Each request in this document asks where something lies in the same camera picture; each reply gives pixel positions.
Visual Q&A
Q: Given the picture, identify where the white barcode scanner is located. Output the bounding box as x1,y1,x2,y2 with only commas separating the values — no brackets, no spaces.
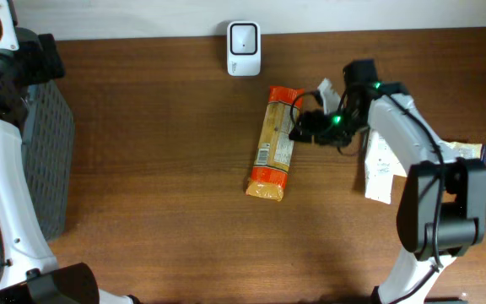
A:
226,21,262,77

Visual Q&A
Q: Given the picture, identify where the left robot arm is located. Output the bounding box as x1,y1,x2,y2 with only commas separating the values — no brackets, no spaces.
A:
0,1,140,304

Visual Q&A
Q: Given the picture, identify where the orange biscuit packet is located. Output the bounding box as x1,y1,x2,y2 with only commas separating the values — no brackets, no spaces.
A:
246,86,305,201

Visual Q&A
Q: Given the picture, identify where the right black cable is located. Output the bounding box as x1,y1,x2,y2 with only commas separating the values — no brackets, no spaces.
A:
289,90,446,304

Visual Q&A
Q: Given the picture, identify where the white cream tube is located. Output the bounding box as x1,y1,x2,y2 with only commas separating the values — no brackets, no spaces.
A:
364,130,407,204

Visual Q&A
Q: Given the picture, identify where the grey plastic mesh basket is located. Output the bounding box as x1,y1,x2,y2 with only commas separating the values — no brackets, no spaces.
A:
22,80,75,242

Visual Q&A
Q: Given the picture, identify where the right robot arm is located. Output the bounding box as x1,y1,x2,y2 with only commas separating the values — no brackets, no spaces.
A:
289,59,486,303

